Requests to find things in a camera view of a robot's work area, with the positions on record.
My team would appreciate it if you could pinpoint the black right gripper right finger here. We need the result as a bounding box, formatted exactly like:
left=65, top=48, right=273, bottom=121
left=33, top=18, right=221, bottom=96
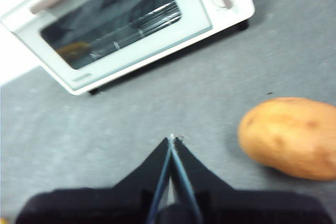
left=172, top=137, right=335, bottom=224

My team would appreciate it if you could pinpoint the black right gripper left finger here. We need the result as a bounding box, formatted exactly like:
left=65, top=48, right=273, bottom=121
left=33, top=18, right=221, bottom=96
left=15, top=136, right=173, bottom=224

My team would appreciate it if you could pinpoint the glass oven door with handle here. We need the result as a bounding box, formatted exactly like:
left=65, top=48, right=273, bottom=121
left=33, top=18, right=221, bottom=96
left=0, top=0, right=214, bottom=97

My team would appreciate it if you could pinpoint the white toaster oven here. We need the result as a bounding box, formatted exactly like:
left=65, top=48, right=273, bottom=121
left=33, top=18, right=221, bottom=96
left=0, top=0, right=256, bottom=97

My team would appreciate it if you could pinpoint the brown potato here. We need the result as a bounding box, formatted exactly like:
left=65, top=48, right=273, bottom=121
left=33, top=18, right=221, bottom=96
left=237, top=97, right=336, bottom=182

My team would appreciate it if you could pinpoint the metal wire oven rack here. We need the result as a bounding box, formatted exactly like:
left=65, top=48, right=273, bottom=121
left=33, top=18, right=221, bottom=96
left=89, top=0, right=182, bottom=61

